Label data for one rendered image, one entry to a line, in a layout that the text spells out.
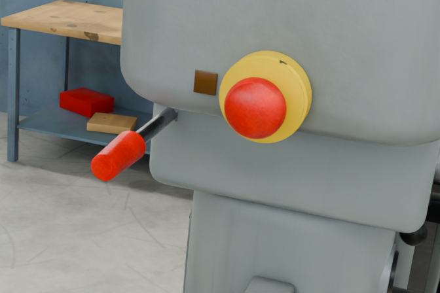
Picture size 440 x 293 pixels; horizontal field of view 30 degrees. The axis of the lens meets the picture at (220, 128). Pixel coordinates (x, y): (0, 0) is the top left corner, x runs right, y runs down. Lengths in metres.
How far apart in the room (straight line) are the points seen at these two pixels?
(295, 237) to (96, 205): 3.86
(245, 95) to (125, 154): 0.11
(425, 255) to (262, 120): 0.75
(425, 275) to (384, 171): 0.59
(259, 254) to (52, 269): 3.20
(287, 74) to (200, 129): 0.17
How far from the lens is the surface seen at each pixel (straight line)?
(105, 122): 5.00
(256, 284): 0.75
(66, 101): 5.35
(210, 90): 0.57
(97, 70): 5.59
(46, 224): 4.35
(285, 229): 0.74
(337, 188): 0.68
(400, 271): 0.95
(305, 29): 0.55
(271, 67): 0.53
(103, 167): 0.57
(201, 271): 0.79
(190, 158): 0.70
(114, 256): 4.06
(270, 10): 0.55
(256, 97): 0.51
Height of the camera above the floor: 1.91
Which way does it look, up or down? 19 degrees down
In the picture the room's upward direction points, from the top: 6 degrees clockwise
